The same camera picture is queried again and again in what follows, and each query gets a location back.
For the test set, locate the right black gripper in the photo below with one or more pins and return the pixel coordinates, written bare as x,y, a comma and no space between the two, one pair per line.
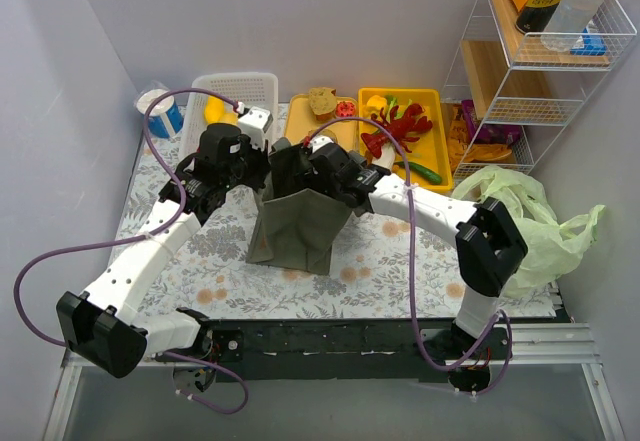
298,170

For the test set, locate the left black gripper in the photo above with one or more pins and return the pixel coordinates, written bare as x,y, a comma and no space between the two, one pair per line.
256,162

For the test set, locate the olive green canvas bag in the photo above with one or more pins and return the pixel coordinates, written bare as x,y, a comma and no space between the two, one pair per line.
296,226

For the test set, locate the purple candy bag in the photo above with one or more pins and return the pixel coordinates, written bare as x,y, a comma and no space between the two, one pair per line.
487,133

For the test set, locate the clear water bottle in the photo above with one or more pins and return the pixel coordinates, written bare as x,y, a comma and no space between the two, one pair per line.
568,23

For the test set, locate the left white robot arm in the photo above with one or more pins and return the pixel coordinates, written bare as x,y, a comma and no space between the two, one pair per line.
103,324

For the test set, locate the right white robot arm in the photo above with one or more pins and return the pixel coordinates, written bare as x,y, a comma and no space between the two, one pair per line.
489,246

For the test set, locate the white toy radish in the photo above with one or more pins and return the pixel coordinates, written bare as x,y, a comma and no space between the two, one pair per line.
385,160

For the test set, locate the yellow toy fruit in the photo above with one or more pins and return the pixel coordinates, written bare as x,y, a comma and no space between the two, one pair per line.
217,111

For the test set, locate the bread slice front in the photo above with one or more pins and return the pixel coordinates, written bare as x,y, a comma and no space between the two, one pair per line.
324,137

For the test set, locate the bread slice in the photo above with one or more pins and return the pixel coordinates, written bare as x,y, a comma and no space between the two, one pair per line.
324,137
322,102

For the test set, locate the tissue roll in blue wrap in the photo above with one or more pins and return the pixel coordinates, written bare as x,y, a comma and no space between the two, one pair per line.
165,119

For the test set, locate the pale yellow flat tray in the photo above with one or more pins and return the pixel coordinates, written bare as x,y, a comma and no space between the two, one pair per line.
301,122

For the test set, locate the yellow toy pepper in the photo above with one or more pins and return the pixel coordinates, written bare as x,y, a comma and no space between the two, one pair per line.
376,105

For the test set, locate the bread slice rear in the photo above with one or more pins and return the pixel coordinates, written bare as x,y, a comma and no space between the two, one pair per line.
322,102

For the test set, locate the green toy cucumber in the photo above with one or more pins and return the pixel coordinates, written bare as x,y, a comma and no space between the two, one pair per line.
430,176

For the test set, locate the deep yellow plastic bin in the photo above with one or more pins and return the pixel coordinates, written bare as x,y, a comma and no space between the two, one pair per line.
430,151

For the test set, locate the red toy lobster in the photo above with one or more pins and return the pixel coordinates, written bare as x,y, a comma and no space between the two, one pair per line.
404,128

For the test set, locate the orange chips bag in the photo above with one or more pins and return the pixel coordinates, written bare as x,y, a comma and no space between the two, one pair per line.
458,144

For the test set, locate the light green plastic bag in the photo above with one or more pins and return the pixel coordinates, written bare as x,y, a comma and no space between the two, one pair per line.
554,248

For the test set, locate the blue snack box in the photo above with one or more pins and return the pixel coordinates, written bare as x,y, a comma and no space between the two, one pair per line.
589,43

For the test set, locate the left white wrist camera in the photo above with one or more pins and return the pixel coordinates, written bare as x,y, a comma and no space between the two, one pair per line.
257,124

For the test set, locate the white wire shelf rack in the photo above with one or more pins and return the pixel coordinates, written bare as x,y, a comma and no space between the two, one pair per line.
513,79

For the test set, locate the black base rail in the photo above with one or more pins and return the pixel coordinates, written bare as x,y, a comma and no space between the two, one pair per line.
324,349

